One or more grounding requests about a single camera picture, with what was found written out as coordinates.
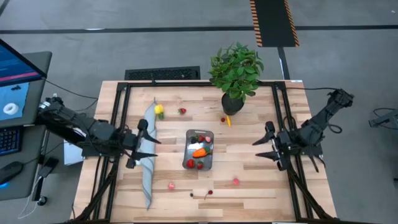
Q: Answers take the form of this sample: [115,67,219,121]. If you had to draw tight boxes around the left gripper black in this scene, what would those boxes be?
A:
[121,119,162,170]

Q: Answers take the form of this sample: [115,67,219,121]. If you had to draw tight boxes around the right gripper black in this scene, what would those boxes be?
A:
[251,121,295,172]

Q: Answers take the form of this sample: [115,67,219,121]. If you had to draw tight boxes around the yellow toy bell pepper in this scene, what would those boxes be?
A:
[154,103,165,121]

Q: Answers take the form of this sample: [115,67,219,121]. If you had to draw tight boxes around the orange toy carrot green top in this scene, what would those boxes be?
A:
[192,146,213,159]

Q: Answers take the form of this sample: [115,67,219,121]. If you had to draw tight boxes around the grey quilted cloth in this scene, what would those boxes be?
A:
[137,97,159,212]

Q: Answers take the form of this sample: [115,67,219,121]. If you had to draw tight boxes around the grey translucent plastic container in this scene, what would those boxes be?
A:
[182,129,215,171]

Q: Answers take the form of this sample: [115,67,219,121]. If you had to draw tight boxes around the white box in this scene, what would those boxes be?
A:
[63,139,87,166]

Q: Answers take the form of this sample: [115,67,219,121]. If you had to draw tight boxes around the black keyboard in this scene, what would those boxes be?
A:
[124,65,201,81]
[0,126,23,156]

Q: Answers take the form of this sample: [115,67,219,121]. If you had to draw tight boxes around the green plant in black pot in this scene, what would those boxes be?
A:
[208,42,265,116]

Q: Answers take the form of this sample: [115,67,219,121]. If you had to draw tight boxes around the small black device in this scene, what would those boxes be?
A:
[39,157,60,179]

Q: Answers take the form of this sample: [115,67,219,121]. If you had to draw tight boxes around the grey computer cart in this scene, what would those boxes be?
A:
[0,51,53,202]

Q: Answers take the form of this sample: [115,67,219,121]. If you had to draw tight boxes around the black floor stand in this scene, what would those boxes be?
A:
[368,108,398,130]

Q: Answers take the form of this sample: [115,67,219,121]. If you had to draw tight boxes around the black floor mat orange stripes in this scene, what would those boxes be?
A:
[249,0,300,48]

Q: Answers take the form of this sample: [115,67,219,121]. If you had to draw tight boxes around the black computer mouse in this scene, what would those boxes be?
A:
[0,161,24,185]

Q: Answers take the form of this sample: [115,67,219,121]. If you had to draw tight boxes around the computer monitor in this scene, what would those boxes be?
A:
[0,39,48,88]

